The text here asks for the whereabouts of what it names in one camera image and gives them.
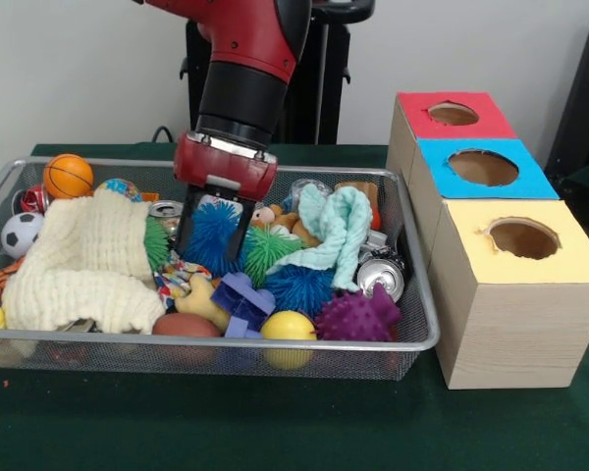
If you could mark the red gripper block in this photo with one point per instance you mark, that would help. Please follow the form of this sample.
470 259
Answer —
221 169

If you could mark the blue puffer ball with eyes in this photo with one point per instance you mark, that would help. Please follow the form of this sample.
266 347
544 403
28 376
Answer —
211 235

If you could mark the colourful patterned cloth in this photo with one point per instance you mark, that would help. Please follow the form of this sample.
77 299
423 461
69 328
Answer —
176 275

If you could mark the cream knitted cloth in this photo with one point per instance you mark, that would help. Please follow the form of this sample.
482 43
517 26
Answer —
78 255

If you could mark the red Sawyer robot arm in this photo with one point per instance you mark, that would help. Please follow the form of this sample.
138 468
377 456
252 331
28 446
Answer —
245 93

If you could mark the wooden box with three holes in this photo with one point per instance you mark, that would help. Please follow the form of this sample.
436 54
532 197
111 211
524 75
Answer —
520 333

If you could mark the green spiky puffer ball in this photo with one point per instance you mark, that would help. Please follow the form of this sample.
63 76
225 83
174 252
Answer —
270 255

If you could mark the globe print ball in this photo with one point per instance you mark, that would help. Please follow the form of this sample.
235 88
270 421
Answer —
120 189

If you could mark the light teal cloth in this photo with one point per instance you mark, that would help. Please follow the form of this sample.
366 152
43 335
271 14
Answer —
343 230

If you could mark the orange toy basketball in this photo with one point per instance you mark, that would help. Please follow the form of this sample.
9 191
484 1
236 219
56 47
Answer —
69 175

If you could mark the purple spiky ball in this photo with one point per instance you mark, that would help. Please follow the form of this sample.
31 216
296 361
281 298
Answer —
356 319

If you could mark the small soccer ball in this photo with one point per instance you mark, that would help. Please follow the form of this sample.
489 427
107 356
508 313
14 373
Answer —
22 235

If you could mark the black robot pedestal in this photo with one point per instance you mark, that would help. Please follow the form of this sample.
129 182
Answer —
304 98

